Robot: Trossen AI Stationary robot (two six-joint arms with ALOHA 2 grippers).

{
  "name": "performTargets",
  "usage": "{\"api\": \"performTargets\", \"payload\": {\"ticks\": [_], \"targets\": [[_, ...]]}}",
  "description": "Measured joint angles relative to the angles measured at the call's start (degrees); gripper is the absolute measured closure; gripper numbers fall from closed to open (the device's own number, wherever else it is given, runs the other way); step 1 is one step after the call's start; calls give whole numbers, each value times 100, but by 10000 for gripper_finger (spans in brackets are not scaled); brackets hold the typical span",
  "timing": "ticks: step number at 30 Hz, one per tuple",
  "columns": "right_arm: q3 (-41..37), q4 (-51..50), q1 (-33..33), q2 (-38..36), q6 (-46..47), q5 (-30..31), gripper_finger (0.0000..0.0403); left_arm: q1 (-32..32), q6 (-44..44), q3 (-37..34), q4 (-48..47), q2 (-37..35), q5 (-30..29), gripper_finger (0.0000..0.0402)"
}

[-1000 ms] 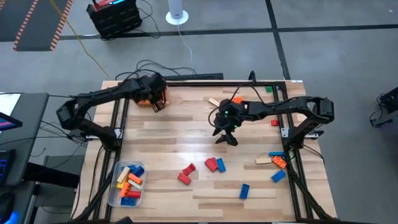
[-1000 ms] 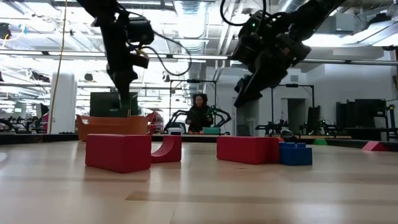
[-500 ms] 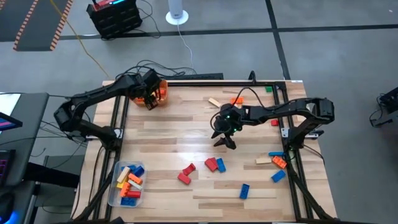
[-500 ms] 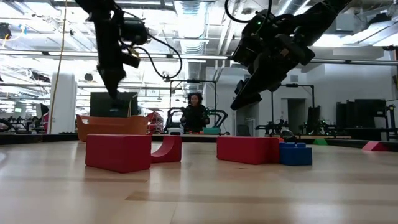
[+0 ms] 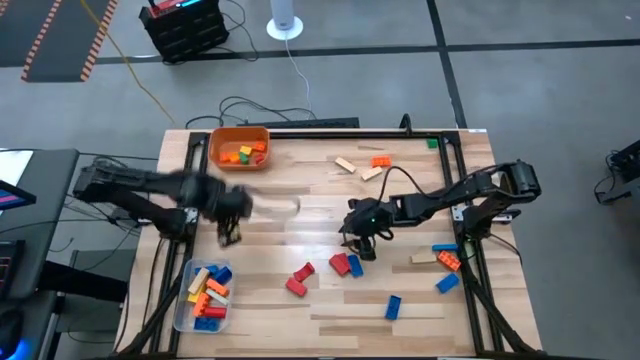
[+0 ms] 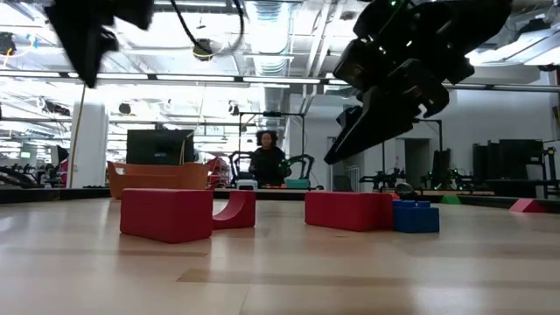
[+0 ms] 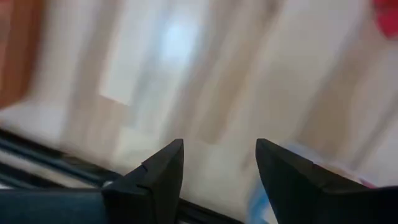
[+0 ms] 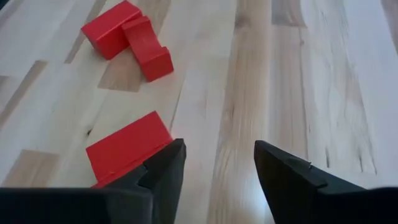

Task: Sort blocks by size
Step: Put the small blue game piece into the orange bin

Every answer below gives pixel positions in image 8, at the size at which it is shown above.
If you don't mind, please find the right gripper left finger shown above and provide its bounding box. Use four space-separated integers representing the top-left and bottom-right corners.
105 138 187 224

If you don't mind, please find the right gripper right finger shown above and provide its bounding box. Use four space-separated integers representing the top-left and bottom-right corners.
254 139 338 224

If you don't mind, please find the red smooth block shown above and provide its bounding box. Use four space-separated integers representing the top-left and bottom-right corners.
85 110 174 189
81 0 144 61

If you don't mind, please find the red arch block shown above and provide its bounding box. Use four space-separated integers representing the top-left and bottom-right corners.
121 16 175 83

